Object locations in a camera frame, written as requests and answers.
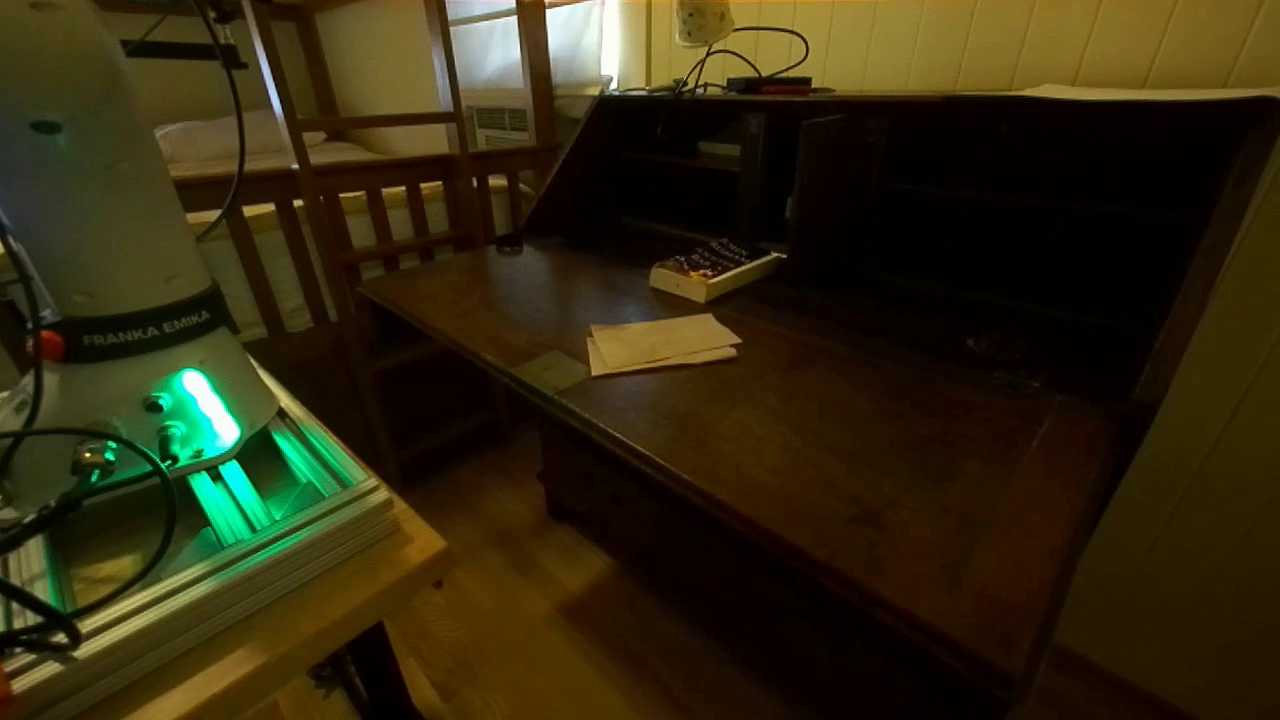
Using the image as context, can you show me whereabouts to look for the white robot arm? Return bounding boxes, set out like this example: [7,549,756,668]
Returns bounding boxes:
[0,0,277,508]

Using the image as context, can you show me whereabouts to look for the white paper sheet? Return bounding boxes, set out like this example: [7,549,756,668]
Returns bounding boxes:
[1007,86,1280,105]

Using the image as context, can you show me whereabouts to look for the folded tan paper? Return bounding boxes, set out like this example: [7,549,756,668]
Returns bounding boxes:
[583,312,742,375]

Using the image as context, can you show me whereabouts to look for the dark wooden secretary desk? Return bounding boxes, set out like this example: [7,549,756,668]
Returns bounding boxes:
[368,98,1276,720]

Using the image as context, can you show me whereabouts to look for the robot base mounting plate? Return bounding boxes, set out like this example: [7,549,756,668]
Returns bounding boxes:
[4,375,388,699]

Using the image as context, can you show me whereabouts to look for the wooden chair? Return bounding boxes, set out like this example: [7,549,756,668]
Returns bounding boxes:
[164,0,551,482]

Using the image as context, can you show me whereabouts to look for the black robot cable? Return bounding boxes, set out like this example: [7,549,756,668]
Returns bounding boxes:
[0,211,183,663]

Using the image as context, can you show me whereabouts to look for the wooden stand table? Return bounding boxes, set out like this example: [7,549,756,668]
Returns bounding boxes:
[4,502,448,720]

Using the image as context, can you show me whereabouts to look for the small colourful box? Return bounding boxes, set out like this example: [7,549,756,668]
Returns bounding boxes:
[647,242,783,303]

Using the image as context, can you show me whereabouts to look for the black cable bundle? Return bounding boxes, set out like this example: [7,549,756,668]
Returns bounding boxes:
[654,21,820,100]

